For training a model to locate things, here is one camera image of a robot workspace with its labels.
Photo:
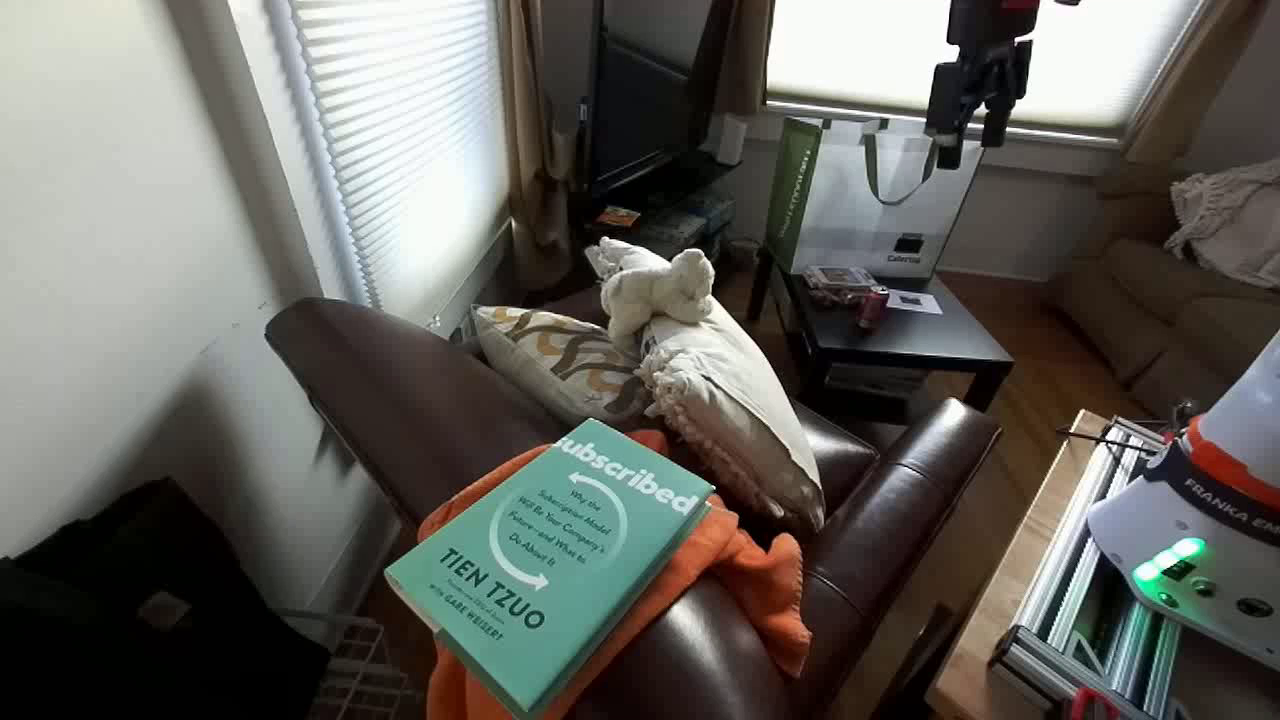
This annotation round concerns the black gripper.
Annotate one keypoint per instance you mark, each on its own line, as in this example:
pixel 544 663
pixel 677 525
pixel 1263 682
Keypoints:
pixel 975 73

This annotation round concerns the teal Subscribed hardcover book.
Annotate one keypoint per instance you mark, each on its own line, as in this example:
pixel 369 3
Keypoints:
pixel 562 563

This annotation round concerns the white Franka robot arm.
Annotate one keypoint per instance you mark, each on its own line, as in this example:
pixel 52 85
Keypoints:
pixel 1213 532

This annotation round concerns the cream square pillow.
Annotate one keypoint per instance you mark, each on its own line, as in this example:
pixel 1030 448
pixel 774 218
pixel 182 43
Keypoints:
pixel 726 387

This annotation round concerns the beige zigzag patterned pillow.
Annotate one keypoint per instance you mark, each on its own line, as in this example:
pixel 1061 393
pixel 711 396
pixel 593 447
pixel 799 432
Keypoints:
pixel 557 353

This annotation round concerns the white window blind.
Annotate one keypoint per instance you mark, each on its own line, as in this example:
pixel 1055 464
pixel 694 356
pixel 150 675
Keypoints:
pixel 402 135
pixel 855 53

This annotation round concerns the white paper sheet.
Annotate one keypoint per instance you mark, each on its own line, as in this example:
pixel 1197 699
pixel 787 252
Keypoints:
pixel 914 302

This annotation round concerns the red soda can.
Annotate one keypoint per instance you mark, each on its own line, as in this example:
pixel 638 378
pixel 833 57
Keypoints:
pixel 868 307

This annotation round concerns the black coffee table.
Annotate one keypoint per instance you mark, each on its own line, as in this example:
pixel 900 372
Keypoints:
pixel 923 347

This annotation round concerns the white crumpled cloth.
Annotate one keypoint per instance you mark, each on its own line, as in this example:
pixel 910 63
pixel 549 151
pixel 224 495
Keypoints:
pixel 1232 220

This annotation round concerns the tan fabric sofa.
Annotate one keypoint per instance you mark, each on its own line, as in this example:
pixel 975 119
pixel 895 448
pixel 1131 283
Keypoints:
pixel 1173 332

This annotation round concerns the black television stand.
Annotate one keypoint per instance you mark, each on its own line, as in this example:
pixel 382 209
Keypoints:
pixel 672 213

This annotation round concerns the black flat screen television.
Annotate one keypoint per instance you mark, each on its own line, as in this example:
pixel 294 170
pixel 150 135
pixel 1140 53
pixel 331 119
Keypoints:
pixel 640 92

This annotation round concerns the white plush toy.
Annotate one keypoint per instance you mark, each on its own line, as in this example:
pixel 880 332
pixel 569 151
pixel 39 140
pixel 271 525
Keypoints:
pixel 654 285

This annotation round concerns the beige curtain beside television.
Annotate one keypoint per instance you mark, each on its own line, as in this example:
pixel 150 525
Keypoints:
pixel 537 144

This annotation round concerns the orange fleece blanket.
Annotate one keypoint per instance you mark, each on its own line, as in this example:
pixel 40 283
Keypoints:
pixel 748 574

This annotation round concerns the black bag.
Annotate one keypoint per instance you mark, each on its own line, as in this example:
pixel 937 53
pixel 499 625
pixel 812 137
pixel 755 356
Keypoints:
pixel 123 625

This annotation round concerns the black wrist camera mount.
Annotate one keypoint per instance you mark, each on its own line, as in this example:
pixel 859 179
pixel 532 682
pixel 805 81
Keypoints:
pixel 993 18

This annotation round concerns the aluminium profile frame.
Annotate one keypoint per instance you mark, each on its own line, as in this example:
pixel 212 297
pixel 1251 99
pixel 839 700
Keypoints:
pixel 1081 600

